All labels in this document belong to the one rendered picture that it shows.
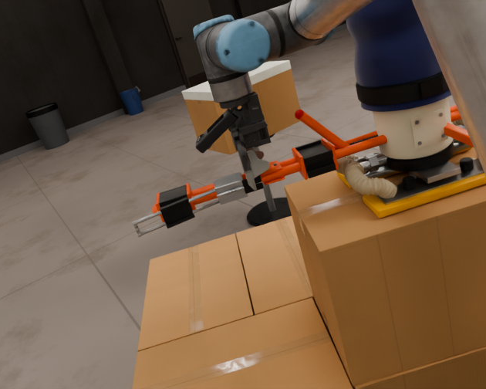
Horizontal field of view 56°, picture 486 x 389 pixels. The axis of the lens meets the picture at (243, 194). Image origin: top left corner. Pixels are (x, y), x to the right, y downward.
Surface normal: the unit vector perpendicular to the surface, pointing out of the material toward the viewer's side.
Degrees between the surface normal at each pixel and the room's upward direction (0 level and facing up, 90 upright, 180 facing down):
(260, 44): 90
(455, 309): 90
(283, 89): 90
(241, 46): 90
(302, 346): 0
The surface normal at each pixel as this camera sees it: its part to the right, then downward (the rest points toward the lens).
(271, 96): 0.54, 0.19
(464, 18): -0.83, 0.34
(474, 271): 0.11, 0.37
